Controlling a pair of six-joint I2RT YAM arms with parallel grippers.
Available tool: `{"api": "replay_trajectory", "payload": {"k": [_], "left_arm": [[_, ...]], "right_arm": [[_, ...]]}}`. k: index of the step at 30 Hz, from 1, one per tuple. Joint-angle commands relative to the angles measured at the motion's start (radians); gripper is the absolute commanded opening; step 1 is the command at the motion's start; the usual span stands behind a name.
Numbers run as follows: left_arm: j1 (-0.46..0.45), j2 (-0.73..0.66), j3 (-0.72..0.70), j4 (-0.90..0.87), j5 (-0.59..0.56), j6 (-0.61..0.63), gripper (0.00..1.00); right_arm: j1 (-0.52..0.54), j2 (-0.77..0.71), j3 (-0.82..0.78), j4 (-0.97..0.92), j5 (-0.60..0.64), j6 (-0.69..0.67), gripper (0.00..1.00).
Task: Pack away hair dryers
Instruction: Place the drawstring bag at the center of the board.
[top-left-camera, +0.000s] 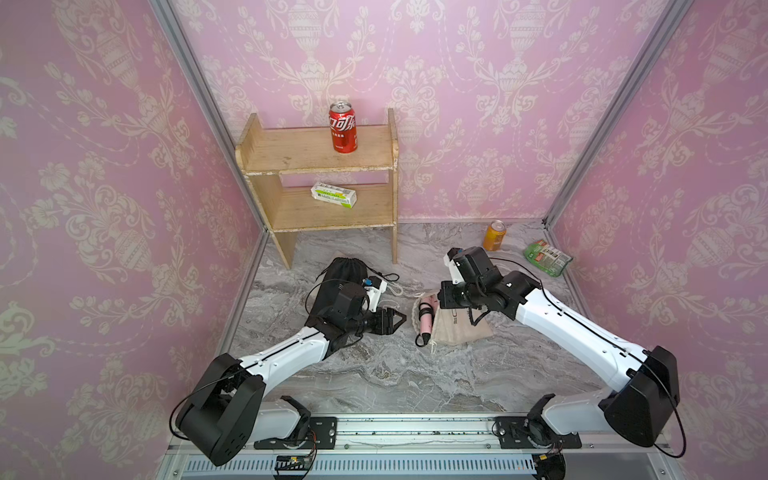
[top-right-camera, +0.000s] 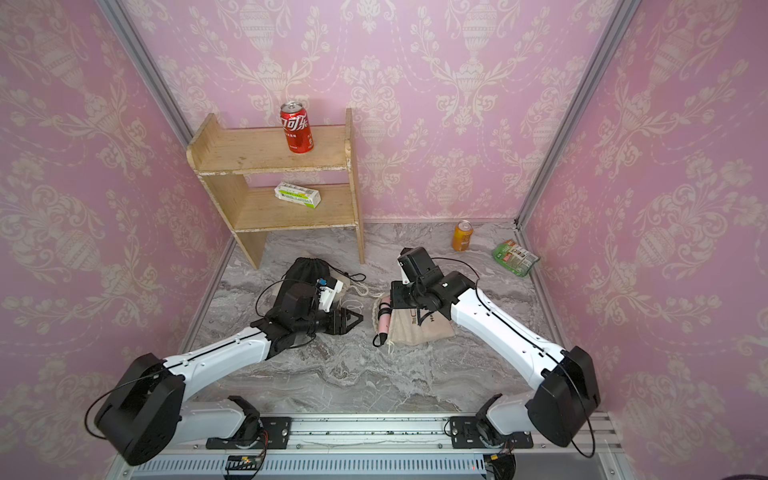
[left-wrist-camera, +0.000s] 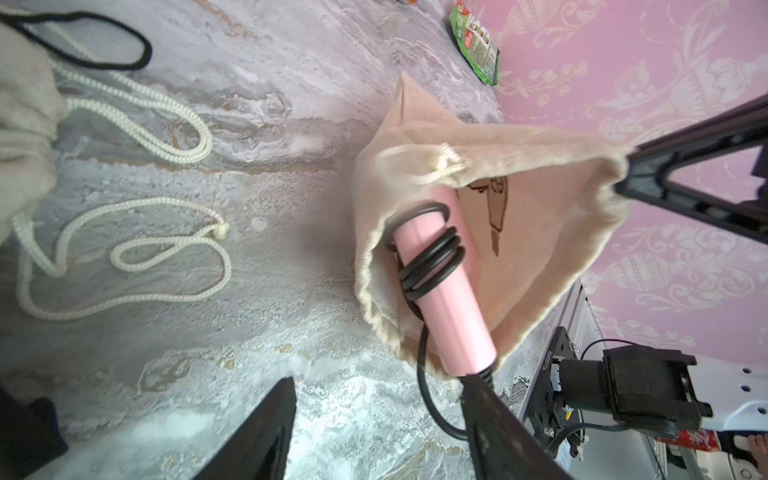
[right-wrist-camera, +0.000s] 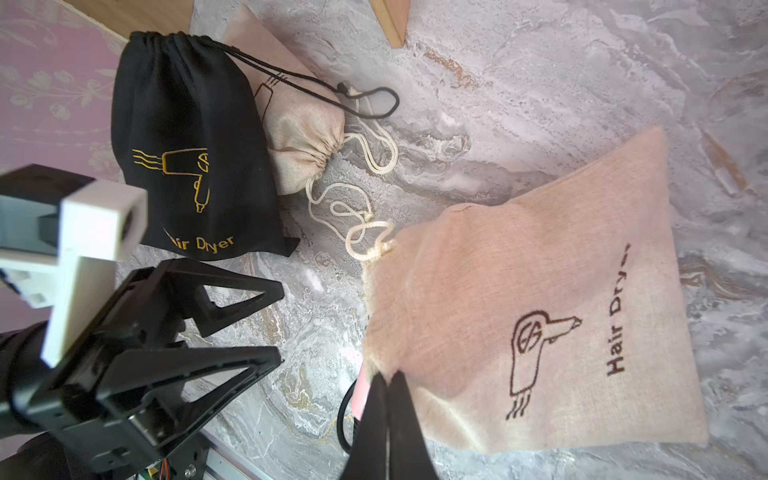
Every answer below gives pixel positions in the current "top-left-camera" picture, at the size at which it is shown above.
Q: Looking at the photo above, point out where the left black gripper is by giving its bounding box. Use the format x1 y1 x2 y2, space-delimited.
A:
346 306 409 336

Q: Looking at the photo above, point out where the pink hair dryer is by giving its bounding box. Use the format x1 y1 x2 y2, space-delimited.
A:
415 294 439 348

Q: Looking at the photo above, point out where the beige pouch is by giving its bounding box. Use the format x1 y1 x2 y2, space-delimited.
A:
412 292 493 348

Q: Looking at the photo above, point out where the black drawstring pouch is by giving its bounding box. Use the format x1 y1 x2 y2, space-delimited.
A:
304 256 402 337

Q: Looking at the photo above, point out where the beige linen drawstring bag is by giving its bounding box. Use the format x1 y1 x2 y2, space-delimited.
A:
386 280 404 297

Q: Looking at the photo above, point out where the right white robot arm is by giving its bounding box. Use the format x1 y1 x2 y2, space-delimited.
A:
437 247 680 448

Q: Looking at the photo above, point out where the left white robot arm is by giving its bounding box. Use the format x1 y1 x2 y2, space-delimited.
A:
169 279 407 466

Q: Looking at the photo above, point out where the orange drink can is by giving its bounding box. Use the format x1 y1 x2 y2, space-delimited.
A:
483 220 507 251

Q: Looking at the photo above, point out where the green snack packet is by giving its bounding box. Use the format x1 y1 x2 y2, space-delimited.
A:
524 239 573 277

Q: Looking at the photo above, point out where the white green small box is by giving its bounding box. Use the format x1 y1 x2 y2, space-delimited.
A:
310 182 357 209

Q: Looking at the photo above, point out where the red cola can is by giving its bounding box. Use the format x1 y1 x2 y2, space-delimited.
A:
329 101 358 154

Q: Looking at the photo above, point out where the wooden two-tier shelf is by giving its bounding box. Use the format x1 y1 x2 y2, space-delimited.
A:
234 107 400 270

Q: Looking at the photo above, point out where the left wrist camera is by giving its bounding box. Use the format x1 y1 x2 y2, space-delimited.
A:
362 275 388 312

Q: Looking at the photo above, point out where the aluminium front rail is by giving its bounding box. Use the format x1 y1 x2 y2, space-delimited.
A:
156 413 685 479

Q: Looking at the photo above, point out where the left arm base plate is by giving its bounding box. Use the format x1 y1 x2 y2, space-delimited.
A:
253 416 338 450

